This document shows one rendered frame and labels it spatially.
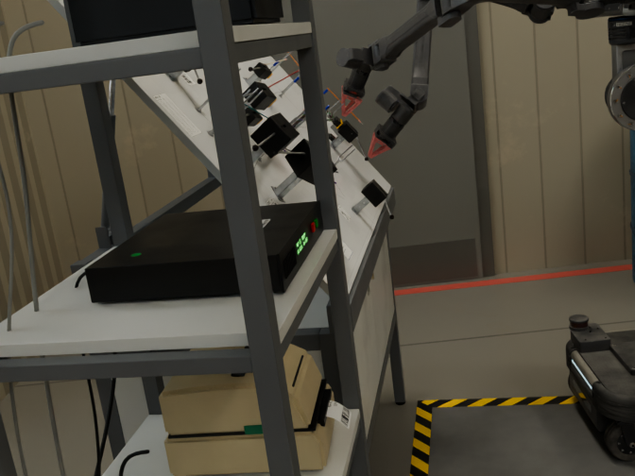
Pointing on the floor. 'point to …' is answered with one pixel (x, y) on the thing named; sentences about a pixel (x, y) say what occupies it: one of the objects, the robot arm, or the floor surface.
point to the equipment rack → (334, 268)
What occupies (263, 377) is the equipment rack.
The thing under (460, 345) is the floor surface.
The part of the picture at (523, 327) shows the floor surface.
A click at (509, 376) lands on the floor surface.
